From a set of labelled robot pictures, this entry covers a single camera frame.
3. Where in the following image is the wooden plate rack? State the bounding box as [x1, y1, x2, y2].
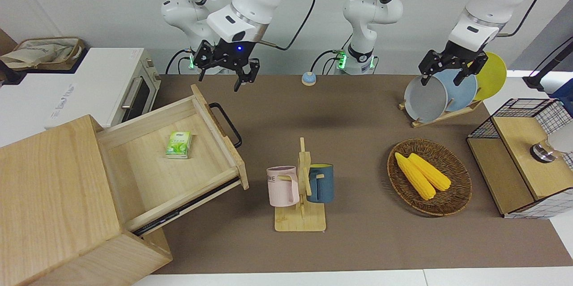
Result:
[398, 99, 484, 128]

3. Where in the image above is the green tissue pack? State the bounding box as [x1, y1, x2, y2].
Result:
[166, 131, 193, 160]

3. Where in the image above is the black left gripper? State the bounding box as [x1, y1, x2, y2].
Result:
[418, 41, 489, 88]

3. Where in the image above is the wire shelf with wooden boards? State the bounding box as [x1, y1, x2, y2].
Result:
[467, 98, 573, 219]

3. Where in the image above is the grey plate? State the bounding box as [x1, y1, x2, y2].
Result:
[404, 75, 449, 123]

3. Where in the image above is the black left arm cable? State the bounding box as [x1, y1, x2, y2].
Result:
[497, 0, 556, 38]

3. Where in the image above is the white toaster oven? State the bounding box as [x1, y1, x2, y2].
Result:
[0, 48, 162, 148]

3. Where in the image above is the bamboo mug tree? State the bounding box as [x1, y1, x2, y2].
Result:
[274, 137, 327, 233]

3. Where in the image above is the yellow corn cob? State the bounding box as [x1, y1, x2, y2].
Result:
[395, 152, 436, 201]
[407, 153, 452, 192]

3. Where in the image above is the black metal drawer handle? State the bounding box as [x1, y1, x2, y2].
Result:
[208, 102, 243, 149]

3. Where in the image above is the light blue plate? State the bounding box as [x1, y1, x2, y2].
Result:
[432, 69, 479, 113]

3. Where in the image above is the black pole stand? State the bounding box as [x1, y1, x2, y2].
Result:
[522, 40, 573, 90]

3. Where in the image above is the white cylinder with metal base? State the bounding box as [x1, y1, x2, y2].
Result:
[530, 120, 573, 163]

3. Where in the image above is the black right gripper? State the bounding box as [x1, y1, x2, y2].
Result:
[192, 40, 261, 93]

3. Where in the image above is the pink mug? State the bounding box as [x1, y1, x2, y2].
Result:
[266, 166, 300, 207]

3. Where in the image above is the dark blue mug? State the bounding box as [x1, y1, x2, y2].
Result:
[307, 163, 335, 204]

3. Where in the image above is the brown wicker basket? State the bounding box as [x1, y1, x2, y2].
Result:
[387, 138, 473, 217]

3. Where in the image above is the yellow plate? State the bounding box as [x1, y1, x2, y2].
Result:
[472, 52, 508, 101]

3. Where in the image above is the brown table mat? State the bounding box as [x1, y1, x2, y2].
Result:
[148, 73, 573, 275]

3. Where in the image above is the light wooden cabinet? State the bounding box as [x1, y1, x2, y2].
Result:
[0, 115, 174, 286]

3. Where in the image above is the blue object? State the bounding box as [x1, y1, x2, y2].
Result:
[552, 79, 573, 114]

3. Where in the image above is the wooden drawer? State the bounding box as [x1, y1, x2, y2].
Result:
[96, 84, 249, 235]

